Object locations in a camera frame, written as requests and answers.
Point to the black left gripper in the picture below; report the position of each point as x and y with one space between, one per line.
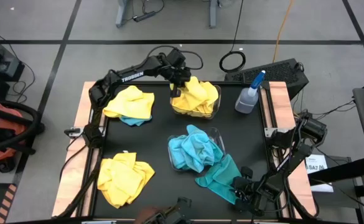
178 76

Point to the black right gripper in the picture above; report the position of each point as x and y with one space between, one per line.
256 191

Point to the dark teal microfiber towel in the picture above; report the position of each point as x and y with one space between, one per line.
219 180

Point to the light blue microfiber towel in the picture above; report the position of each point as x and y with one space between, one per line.
135 121
194 149

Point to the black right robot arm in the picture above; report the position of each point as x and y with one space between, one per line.
293 155

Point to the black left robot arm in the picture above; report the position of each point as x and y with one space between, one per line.
132 76

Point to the black handheld device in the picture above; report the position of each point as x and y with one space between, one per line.
175 211

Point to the translucent spray bottle blue nozzle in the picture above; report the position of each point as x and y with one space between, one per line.
247 102

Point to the white paper label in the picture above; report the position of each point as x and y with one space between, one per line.
317 163

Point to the black power strip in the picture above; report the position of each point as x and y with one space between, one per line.
144 16

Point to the grey desk leg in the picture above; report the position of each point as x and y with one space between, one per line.
212 15
121 15

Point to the wooden table side board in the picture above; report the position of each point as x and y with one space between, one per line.
72 174
281 102

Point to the person's hand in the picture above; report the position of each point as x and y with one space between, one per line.
146 216

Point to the black perforated computer case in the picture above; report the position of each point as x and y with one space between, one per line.
281 73

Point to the black stand beam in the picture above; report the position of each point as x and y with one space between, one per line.
349 171

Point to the orange and black vacuum cleaner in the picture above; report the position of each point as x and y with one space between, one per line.
1 124

